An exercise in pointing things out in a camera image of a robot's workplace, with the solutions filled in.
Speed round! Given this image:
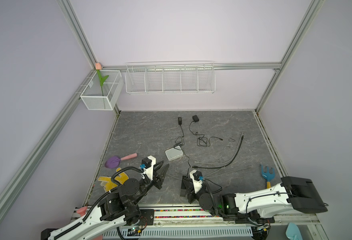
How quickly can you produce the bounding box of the thick black cable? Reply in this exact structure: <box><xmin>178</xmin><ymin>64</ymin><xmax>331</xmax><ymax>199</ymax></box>
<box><xmin>191</xmin><ymin>134</ymin><xmax>245</xmax><ymax>170</ymax></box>

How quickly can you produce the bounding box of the black network switch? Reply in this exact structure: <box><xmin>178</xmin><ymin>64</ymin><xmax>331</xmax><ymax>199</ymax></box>
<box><xmin>180</xmin><ymin>176</ymin><xmax>193</xmax><ymax>197</ymax></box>

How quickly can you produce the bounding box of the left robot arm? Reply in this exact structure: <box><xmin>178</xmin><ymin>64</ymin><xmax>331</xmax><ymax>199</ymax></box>
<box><xmin>41</xmin><ymin>156</ymin><xmax>170</xmax><ymax>240</ymax></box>

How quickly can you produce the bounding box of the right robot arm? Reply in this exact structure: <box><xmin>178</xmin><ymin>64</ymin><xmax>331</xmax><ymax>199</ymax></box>
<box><xmin>181</xmin><ymin>176</ymin><xmax>328</xmax><ymax>225</ymax></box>

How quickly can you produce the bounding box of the purple pink toy shovel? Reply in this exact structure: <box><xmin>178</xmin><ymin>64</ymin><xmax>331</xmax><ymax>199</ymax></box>
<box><xmin>105</xmin><ymin>153</ymin><xmax>138</xmax><ymax>169</ymax></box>

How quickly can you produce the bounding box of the black power adapter right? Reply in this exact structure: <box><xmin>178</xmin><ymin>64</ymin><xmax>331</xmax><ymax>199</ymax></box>
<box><xmin>192</xmin><ymin>115</ymin><xmax>200</xmax><ymax>123</ymax></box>

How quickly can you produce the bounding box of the blue yellow toy rake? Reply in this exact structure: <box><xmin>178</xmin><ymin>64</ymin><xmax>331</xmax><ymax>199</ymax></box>
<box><xmin>261</xmin><ymin>165</ymin><xmax>276</xmax><ymax>189</ymax></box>

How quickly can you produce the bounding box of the pink watering can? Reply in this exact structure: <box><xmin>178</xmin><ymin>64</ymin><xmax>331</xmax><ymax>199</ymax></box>
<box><xmin>76</xmin><ymin>206</ymin><xmax>103</xmax><ymax>240</ymax></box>

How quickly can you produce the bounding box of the white mesh box basket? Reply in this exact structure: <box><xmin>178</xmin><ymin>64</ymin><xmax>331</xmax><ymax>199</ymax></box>
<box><xmin>80</xmin><ymin>70</ymin><xmax>124</xmax><ymax>111</ymax></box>

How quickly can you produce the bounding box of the light blue toy scoop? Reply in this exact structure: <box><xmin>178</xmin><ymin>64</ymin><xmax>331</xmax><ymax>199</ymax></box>
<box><xmin>286</xmin><ymin>223</ymin><xmax>303</xmax><ymax>240</ymax></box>

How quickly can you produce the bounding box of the artificial tulip flower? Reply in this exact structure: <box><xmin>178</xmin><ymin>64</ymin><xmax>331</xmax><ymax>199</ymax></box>
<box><xmin>95</xmin><ymin>63</ymin><xmax>109</xmax><ymax>96</ymax></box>

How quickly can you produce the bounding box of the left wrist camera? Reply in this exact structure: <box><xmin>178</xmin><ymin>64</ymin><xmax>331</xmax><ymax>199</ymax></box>
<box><xmin>140</xmin><ymin>156</ymin><xmax>157</xmax><ymax>181</ymax></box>

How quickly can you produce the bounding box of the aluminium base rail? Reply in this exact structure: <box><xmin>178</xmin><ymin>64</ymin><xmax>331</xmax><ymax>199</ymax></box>
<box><xmin>102</xmin><ymin>205</ymin><xmax>327</xmax><ymax>240</ymax></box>

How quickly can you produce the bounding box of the white wire wall basket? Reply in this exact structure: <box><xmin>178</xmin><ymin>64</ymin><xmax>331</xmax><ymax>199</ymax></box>
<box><xmin>125</xmin><ymin>61</ymin><xmax>216</xmax><ymax>94</ymax></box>

